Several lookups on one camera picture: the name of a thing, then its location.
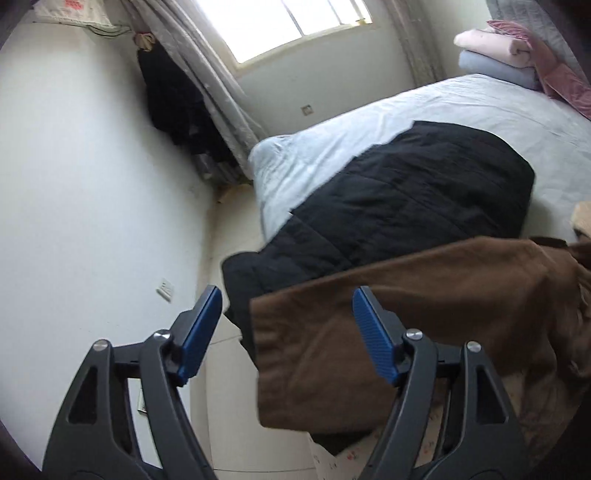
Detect brown fur-collared coat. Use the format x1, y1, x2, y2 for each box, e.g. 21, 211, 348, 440
248, 200, 591, 480

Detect black hanging clothes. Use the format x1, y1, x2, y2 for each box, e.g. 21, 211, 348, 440
137, 44, 242, 185

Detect cherry print white blanket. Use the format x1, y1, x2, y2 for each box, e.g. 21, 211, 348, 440
308, 379, 447, 480

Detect black quilted jacket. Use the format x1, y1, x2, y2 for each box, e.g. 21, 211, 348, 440
221, 120, 537, 458

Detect light blue bed sheet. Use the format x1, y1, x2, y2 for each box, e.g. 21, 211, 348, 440
247, 72, 591, 245

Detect pink velvet pillow front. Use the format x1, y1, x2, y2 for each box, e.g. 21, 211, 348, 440
543, 63, 591, 119

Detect pink velvet pillow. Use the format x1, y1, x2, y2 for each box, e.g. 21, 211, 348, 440
543, 63, 591, 119
487, 20, 561, 99

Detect folded light blue blanket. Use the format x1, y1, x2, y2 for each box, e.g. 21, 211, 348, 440
458, 50, 542, 91

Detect pink velvet pillow back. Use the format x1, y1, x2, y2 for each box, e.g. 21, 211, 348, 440
487, 20, 561, 99

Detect grey curtain left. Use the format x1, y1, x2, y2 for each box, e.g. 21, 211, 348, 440
123, 0, 267, 180

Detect grey curtain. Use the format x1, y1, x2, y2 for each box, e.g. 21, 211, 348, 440
384, 0, 445, 87
123, 0, 267, 180

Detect grey curtain right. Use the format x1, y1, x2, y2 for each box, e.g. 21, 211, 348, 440
384, 0, 445, 87

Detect window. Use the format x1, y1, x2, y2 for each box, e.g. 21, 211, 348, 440
197, 0, 373, 64

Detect grey padded headboard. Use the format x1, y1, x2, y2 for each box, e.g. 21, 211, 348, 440
486, 0, 583, 73

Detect wall socket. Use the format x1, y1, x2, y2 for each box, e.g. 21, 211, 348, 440
301, 105, 315, 116

